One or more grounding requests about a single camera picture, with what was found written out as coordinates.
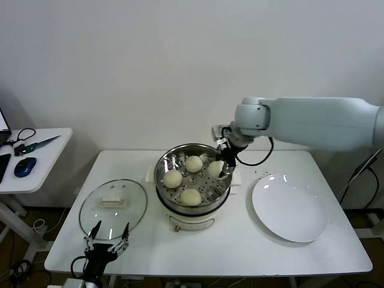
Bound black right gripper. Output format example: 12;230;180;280
215;143;239;179

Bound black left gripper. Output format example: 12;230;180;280
83;220;130;277

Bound white steamed baozi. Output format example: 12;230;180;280
163;170;183;189
179;188;202;207
208;161;226;180
185;155;203;174

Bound round glass pot lid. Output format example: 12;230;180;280
79;179;149;241

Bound perforated steel steamer basket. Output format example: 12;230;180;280
154;143;233;211

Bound steel steamer pot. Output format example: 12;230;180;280
145;164;242;233

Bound large white plate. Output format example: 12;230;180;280
251;174;328;243

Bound white side table with legs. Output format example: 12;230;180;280
0;128;73;265

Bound blue computer mouse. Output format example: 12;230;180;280
14;157;37;178

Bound green pointed blade tool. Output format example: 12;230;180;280
14;135;62;157

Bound black phone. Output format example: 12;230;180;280
0;154;11;184

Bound black laptop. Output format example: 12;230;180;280
0;108;13;148

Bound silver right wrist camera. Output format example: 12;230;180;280
211;124;232;144

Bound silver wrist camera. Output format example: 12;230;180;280
64;277;86;288
211;124;232;144

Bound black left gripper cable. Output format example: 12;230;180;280
71;256;88;277

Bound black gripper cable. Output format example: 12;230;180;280
236;136;274;166
71;256;88;277

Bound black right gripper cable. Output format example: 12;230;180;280
236;136;274;166

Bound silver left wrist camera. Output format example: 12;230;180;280
64;277;86;288

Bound white floor cable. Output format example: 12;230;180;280
32;206;70;233

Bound black floor cables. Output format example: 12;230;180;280
8;259;50;287

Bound black looped cord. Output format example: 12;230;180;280
5;128;37;148

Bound black power cable with adapter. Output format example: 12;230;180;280
338;149;379;211

